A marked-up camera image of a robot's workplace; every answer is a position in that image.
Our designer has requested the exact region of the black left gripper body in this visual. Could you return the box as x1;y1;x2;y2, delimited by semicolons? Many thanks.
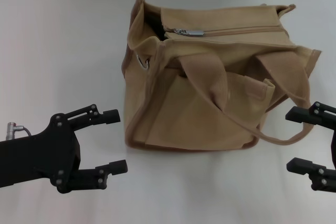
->
0;113;81;195

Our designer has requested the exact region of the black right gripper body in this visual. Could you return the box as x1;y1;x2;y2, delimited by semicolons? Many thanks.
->
331;129;336;170

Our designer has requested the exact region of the khaki canvas food bag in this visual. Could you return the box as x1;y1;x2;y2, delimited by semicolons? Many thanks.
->
121;0;322;153

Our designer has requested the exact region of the silver metal zipper pull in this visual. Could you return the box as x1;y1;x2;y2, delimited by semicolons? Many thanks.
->
173;28;205;38

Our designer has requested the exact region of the left gripper cable with connector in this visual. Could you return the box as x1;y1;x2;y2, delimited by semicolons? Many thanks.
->
6;121;35;139

